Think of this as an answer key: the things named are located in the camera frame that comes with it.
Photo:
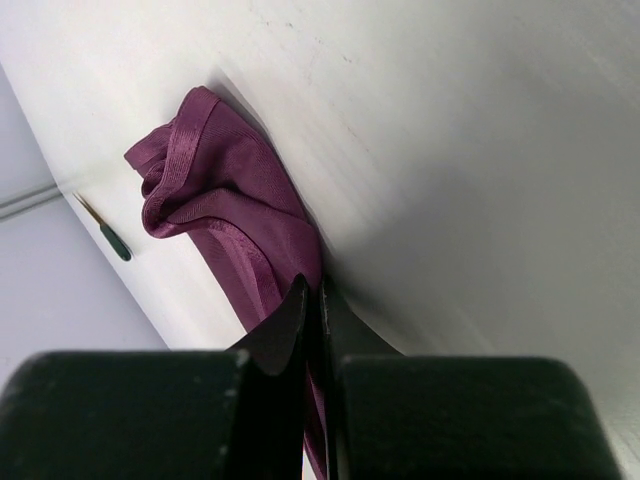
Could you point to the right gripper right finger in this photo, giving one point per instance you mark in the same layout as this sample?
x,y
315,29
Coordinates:
x,y
395,416

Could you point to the purple cloth napkin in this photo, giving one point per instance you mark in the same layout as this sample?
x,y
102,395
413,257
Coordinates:
x,y
210,175

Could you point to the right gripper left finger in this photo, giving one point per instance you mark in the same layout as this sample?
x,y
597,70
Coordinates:
x,y
233,414

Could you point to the gold knife black handle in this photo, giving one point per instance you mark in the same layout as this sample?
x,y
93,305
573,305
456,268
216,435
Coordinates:
x,y
113,239

